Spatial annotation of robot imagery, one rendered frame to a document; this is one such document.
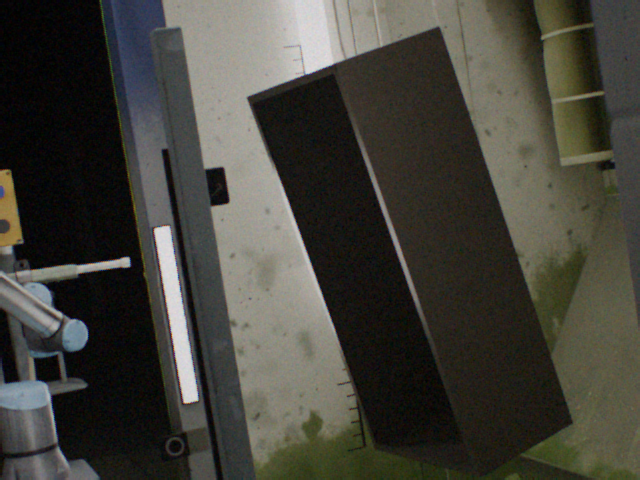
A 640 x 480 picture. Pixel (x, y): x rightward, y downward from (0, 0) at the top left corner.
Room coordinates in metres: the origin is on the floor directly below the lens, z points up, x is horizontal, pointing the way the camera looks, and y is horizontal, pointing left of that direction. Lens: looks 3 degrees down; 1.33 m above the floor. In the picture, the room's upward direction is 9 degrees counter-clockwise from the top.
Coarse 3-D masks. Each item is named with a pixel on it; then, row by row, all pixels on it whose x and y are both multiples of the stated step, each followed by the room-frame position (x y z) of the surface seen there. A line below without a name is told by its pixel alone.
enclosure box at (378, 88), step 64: (384, 64) 3.01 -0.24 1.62; (448, 64) 3.10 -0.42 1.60; (320, 128) 3.58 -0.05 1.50; (384, 128) 2.99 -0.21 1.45; (448, 128) 3.08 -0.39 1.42; (320, 192) 3.56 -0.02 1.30; (384, 192) 2.98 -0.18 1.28; (448, 192) 3.06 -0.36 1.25; (320, 256) 3.54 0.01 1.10; (384, 256) 3.65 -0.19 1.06; (448, 256) 3.05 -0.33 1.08; (512, 256) 3.14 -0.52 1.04; (384, 320) 3.63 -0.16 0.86; (448, 320) 3.03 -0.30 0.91; (512, 320) 3.13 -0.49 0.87; (384, 384) 3.61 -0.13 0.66; (448, 384) 3.02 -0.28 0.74; (512, 384) 3.11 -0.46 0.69; (384, 448) 3.51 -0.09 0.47; (448, 448) 3.35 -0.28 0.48; (512, 448) 3.09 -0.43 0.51
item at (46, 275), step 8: (96, 264) 3.71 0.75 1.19; (104, 264) 3.72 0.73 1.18; (112, 264) 3.72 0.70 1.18; (120, 264) 3.73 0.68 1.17; (128, 264) 3.74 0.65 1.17; (32, 272) 3.62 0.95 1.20; (40, 272) 3.63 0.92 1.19; (48, 272) 3.64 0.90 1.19; (56, 272) 3.65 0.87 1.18; (64, 272) 3.66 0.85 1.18; (72, 272) 3.67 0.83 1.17; (80, 272) 3.69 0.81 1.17; (16, 280) 3.60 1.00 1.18; (40, 280) 3.63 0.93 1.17; (48, 280) 3.64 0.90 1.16; (56, 280) 3.65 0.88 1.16; (24, 336) 3.61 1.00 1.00
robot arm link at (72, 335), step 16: (0, 272) 3.09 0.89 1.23; (0, 288) 3.07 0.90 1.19; (16, 288) 3.11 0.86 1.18; (0, 304) 3.10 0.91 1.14; (16, 304) 3.11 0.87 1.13; (32, 304) 3.14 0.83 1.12; (48, 304) 3.20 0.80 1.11; (32, 320) 3.15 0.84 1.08; (48, 320) 3.17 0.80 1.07; (64, 320) 3.21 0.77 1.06; (48, 336) 3.19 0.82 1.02; (64, 336) 3.19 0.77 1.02; (80, 336) 3.23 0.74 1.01
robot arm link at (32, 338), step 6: (24, 330) 3.33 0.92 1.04; (30, 330) 3.30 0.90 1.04; (30, 336) 3.31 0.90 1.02; (36, 336) 3.28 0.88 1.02; (30, 342) 3.31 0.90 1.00; (36, 342) 3.29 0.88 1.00; (30, 348) 3.31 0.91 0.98; (36, 348) 3.30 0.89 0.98; (42, 348) 3.28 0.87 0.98; (30, 354) 3.32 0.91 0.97; (36, 354) 3.30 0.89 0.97; (42, 354) 3.30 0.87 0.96; (48, 354) 3.31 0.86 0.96; (54, 354) 3.32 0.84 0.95
